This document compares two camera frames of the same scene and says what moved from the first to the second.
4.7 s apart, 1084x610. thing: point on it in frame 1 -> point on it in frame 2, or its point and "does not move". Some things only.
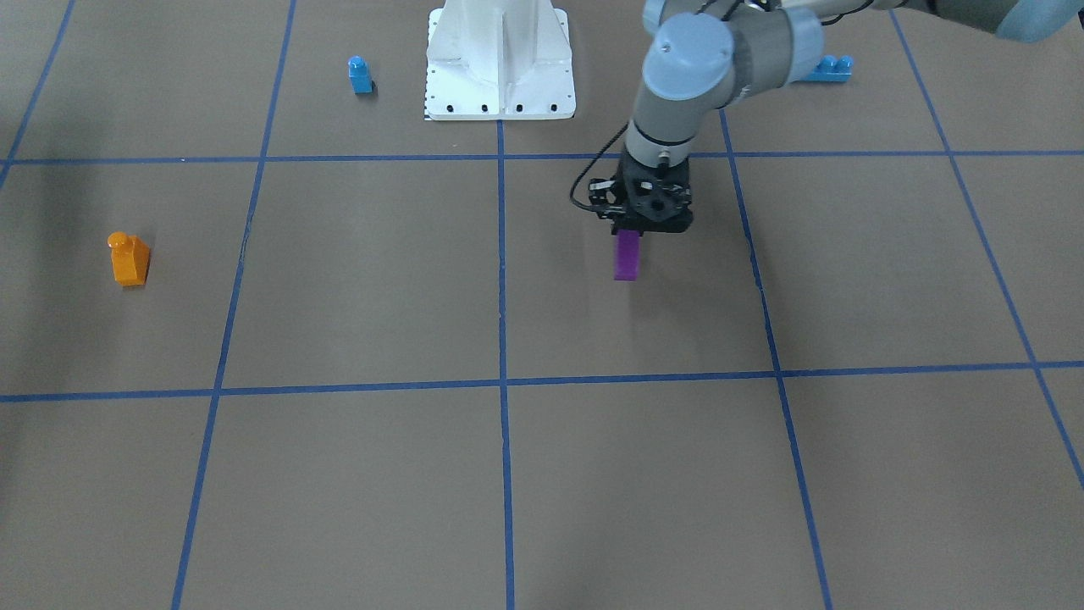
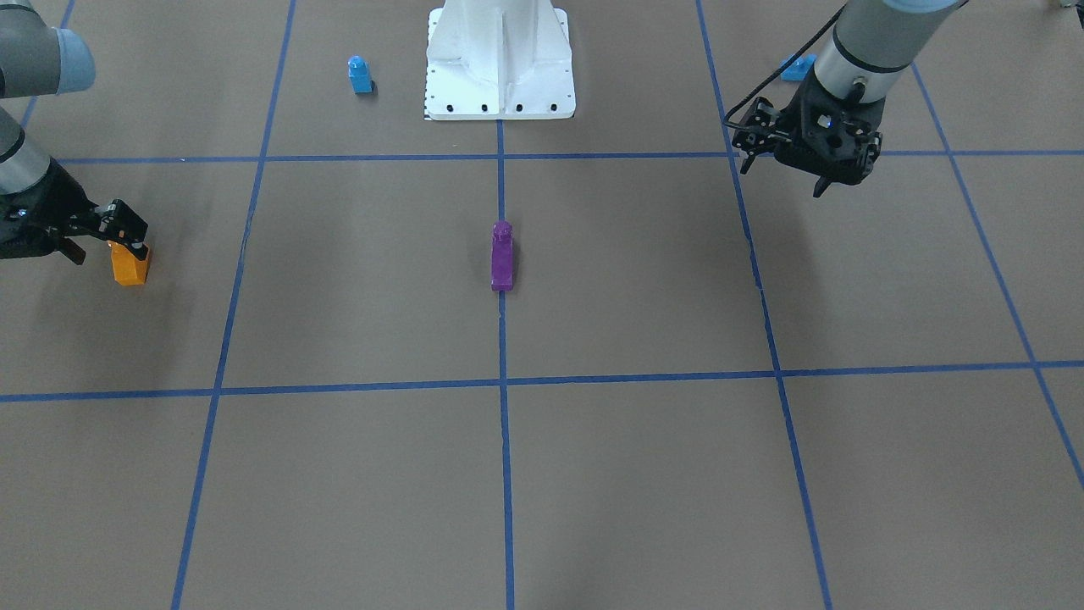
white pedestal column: [499, 59] does not move
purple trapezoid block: [627, 255] -> [502, 277]
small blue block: [359, 74] does not move
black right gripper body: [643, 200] -> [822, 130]
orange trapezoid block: [129, 257] does not move
